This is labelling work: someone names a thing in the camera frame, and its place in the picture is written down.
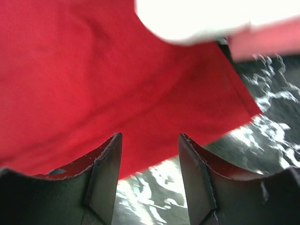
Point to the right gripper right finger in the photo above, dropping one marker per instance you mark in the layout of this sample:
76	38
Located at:
221	193

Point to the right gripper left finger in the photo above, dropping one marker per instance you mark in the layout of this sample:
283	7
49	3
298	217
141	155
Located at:
79	193

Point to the red t-shirt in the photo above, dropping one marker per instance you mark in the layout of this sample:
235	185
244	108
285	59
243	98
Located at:
74	72

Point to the black marble pattern mat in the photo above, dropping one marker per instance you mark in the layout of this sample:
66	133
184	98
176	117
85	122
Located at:
268	145

